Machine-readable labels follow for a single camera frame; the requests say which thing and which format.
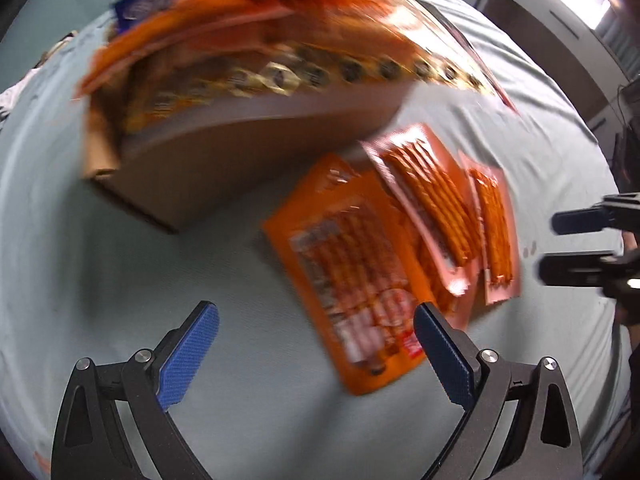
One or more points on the white cabinet unit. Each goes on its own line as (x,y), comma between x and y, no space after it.
(540,20)

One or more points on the narrow pink stick snack packet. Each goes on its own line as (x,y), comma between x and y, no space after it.
(492,230)

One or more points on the brown cardboard box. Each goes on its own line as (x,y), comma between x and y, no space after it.
(225,170)

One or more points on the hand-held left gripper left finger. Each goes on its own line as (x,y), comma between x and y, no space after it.
(190,355)

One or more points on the orange stick snack packet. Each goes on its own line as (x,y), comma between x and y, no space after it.
(452,307)

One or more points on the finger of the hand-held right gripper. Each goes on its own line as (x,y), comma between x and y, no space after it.
(570,269)
(575,221)

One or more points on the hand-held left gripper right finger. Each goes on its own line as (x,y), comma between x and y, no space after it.
(445,355)

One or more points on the wide pink stick snack packet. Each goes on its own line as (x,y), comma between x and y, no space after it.
(430,200)

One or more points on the orange sausage packet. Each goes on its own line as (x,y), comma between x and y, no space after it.
(350,280)

